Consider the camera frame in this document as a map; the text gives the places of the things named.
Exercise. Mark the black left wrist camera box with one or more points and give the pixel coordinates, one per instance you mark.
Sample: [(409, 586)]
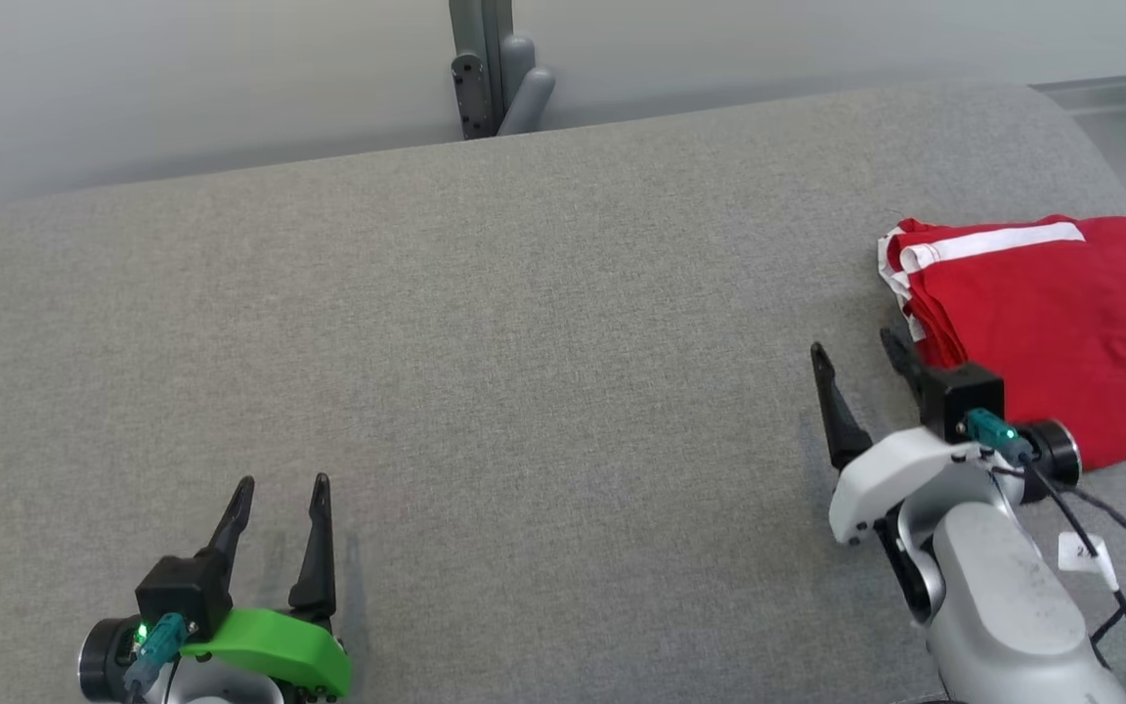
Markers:
[(182, 592)]

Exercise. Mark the dark perforated post bracket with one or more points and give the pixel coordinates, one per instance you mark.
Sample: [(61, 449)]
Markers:
[(470, 98)]

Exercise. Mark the grey fabric sofa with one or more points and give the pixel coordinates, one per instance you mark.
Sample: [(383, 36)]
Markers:
[(485, 342)]

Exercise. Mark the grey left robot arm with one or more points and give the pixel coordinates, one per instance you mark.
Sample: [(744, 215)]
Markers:
[(104, 660)]

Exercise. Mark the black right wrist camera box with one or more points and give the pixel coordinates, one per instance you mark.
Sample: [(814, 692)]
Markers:
[(959, 396)]

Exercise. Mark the grey partition base rail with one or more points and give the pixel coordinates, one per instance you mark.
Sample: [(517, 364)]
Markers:
[(1110, 90)]

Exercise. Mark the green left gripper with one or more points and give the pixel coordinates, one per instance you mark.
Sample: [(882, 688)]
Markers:
[(280, 650)]

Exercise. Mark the red shorts with white stripe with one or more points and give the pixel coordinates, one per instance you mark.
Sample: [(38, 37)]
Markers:
[(1032, 332)]

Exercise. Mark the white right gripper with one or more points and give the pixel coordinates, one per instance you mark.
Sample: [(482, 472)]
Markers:
[(890, 474)]

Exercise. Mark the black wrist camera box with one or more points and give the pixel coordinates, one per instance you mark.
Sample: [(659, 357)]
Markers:
[(959, 396), (182, 592)]

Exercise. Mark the grey rounded tube foot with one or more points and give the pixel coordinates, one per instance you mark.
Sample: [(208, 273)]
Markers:
[(526, 93)]

